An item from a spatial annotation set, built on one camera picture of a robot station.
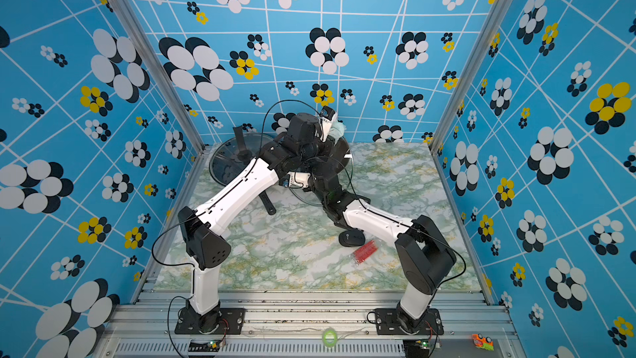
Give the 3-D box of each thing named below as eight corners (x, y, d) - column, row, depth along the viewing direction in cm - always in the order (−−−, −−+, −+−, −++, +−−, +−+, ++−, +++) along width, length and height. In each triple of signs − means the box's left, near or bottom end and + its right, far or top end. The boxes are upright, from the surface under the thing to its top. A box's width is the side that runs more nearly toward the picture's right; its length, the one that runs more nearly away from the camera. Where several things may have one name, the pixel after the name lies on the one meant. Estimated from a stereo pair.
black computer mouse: (339, 246, 91) (339, 243, 89) (338, 233, 94) (339, 230, 92) (365, 246, 91) (366, 243, 89) (363, 233, 94) (364, 229, 92)
